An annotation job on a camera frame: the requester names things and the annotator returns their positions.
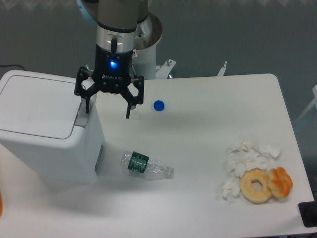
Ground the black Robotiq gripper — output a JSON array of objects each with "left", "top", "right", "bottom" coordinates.
[{"left": 73, "top": 43, "right": 145, "bottom": 119}]

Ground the white push-button trash can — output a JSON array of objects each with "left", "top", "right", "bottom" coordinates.
[{"left": 0, "top": 70, "right": 105, "bottom": 183}]

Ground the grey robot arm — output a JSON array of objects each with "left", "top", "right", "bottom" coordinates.
[{"left": 74, "top": 0, "right": 144, "bottom": 118}]

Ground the blue bottle cap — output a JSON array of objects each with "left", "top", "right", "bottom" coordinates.
[{"left": 153, "top": 100, "right": 165, "bottom": 112}]

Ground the clear bottle with green label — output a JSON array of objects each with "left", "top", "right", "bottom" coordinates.
[{"left": 120, "top": 151, "right": 175, "bottom": 181}]

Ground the crumpled white tissue large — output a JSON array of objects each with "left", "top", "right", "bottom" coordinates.
[{"left": 226, "top": 140, "right": 267, "bottom": 178}]

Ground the orange object at left edge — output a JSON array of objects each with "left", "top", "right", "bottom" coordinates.
[{"left": 0, "top": 191, "right": 3, "bottom": 216}]

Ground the crumpled white tissue small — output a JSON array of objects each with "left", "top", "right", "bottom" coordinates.
[{"left": 220, "top": 178, "right": 240, "bottom": 204}]

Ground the crumpled white tissue right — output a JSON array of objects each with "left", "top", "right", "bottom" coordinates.
[{"left": 259, "top": 145, "right": 282, "bottom": 159}]

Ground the orange twisted bread roll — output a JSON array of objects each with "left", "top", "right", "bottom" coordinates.
[{"left": 267, "top": 167, "right": 293, "bottom": 199}]

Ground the black device at edge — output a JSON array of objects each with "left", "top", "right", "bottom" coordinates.
[{"left": 298, "top": 201, "right": 317, "bottom": 228}]

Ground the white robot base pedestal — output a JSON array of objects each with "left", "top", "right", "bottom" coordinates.
[{"left": 132, "top": 12, "right": 176, "bottom": 80}]

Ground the black cable on floor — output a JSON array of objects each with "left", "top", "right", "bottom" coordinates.
[{"left": 0, "top": 64, "right": 25, "bottom": 71}]

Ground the white bracket behind table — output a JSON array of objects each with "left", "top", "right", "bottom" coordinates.
[{"left": 217, "top": 61, "right": 227, "bottom": 76}]

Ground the plain ring donut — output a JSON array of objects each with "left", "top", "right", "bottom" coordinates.
[{"left": 239, "top": 169, "right": 272, "bottom": 204}]

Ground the white frame at right edge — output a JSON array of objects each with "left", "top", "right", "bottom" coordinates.
[{"left": 294, "top": 85, "right": 317, "bottom": 133}]

